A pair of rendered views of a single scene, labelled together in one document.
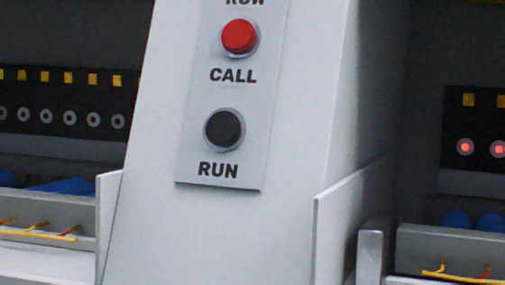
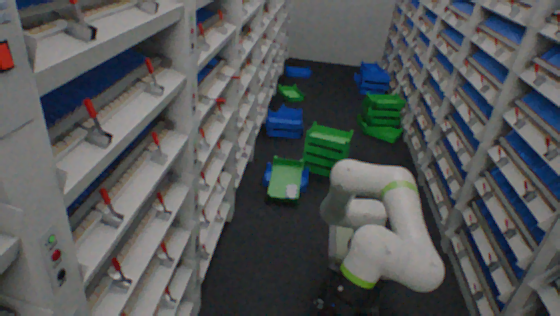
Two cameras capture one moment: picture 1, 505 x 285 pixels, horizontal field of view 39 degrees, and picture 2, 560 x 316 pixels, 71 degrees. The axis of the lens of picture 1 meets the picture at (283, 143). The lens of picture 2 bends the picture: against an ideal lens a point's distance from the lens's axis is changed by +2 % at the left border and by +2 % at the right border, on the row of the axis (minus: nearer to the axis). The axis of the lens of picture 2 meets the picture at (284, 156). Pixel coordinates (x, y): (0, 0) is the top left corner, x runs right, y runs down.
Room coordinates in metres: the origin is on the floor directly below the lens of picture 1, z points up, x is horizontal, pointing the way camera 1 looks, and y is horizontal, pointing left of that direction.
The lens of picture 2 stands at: (0.51, 1.87, 1.53)
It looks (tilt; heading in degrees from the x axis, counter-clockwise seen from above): 30 degrees down; 255
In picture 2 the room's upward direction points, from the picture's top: 6 degrees clockwise
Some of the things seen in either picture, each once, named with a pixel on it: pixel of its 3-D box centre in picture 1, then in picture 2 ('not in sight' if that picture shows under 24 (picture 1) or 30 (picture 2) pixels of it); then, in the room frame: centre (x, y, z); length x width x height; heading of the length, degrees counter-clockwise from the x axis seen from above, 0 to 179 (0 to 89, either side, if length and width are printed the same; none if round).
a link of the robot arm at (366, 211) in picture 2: not in sight; (367, 221); (-0.23, 0.64, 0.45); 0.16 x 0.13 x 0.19; 161
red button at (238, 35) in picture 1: (240, 38); not in sight; (0.30, 0.03, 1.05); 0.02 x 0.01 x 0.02; 72
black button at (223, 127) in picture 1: (225, 130); not in sight; (0.30, 0.03, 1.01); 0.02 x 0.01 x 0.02; 72
